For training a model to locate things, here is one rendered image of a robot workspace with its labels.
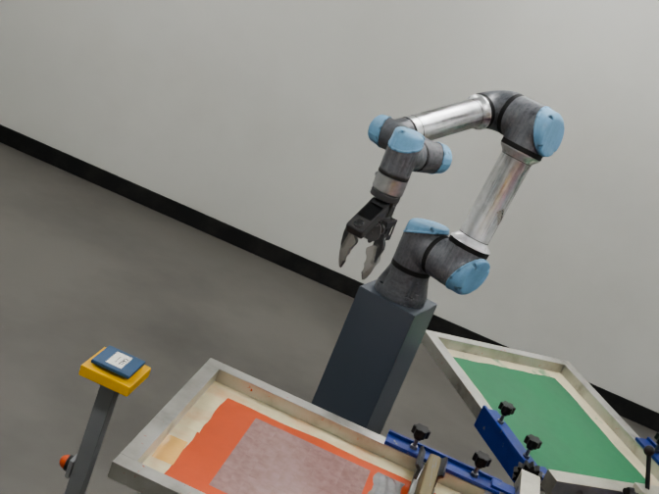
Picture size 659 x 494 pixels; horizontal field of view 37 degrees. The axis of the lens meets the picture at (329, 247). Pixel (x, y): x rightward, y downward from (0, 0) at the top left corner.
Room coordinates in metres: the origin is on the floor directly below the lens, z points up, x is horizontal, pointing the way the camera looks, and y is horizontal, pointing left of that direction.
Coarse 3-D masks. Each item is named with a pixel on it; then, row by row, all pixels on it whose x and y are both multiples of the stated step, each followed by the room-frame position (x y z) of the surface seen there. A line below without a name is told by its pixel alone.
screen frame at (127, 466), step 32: (192, 384) 2.08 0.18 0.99; (224, 384) 2.21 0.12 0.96; (256, 384) 2.20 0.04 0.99; (160, 416) 1.90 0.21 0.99; (320, 416) 2.18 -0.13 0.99; (128, 448) 1.74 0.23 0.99; (384, 448) 2.16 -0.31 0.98; (128, 480) 1.67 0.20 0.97; (160, 480) 1.67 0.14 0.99; (448, 480) 2.14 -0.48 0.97
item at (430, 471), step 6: (432, 456) 2.06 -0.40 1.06; (438, 456) 2.07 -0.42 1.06; (426, 462) 2.07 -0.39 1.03; (432, 462) 2.03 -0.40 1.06; (438, 462) 2.04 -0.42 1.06; (426, 468) 2.00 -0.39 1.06; (432, 468) 2.00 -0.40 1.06; (438, 468) 2.02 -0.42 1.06; (420, 474) 2.07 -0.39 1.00; (426, 474) 1.96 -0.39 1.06; (432, 474) 1.97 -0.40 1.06; (420, 480) 1.99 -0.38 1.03; (426, 480) 1.94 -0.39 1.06; (432, 480) 1.95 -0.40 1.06; (420, 486) 1.91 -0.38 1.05; (426, 486) 1.91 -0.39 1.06; (432, 486) 1.93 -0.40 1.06; (420, 492) 1.88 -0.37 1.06; (426, 492) 1.89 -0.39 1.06
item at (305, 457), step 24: (240, 408) 2.13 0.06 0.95; (216, 432) 1.98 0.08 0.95; (240, 432) 2.02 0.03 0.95; (264, 432) 2.06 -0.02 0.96; (288, 432) 2.10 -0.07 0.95; (264, 456) 1.96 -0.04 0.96; (288, 456) 2.00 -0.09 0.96; (312, 456) 2.04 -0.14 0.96; (336, 456) 2.08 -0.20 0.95; (312, 480) 1.94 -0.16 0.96; (336, 480) 1.98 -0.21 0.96; (360, 480) 2.01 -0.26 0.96; (408, 480) 2.10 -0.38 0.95
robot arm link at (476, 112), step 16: (480, 96) 2.60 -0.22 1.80; (496, 96) 2.61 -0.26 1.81; (432, 112) 2.47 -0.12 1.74; (448, 112) 2.50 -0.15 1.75; (464, 112) 2.53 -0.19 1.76; (480, 112) 2.57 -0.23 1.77; (496, 112) 2.60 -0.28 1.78; (384, 128) 2.36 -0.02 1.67; (416, 128) 2.40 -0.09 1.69; (432, 128) 2.44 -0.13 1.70; (448, 128) 2.48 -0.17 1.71; (464, 128) 2.54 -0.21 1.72; (480, 128) 2.60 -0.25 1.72; (496, 128) 2.61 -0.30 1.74; (384, 144) 2.35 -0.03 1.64
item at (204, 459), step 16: (192, 448) 1.88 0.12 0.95; (208, 448) 1.90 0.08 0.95; (224, 448) 1.93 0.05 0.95; (176, 464) 1.80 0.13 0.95; (192, 464) 1.82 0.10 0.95; (208, 464) 1.85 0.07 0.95; (224, 464) 1.87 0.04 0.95; (240, 464) 1.89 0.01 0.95; (256, 464) 1.92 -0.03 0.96; (192, 480) 1.76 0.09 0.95; (208, 480) 1.79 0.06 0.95; (224, 480) 1.81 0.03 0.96; (240, 480) 1.83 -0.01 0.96; (256, 480) 1.85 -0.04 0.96; (272, 480) 1.88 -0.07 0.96; (288, 480) 1.90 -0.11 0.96
